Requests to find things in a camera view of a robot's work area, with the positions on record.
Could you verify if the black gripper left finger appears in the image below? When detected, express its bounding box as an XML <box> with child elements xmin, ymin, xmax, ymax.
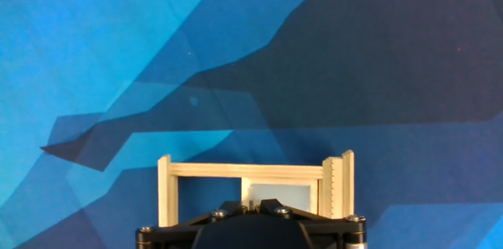
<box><xmin>135</xmin><ymin>200</ymin><xmax>250</xmax><ymax>249</ymax></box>

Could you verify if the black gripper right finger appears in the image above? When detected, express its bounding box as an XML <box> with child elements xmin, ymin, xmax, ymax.
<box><xmin>254</xmin><ymin>199</ymin><xmax>369</xmax><ymax>249</ymax></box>

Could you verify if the wooden sliding window sash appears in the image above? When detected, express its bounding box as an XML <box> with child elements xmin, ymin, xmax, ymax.
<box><xmin>240</xmin><ymin>177</ymin><xmax>320</xmax><ymax>215</ymax></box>

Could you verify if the blue mountain print cloth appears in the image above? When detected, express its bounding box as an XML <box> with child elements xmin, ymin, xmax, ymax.
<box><xmin>0</xmin><ymin>0</ymin><xmax>503</xmax><ymax>249</ymax></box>

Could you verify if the wooden miniature window frame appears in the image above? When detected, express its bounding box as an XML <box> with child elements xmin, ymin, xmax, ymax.
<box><xmin>156</xmin><ymin>149</ymin><xmax>355</xmax><ymax>229</ymax></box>

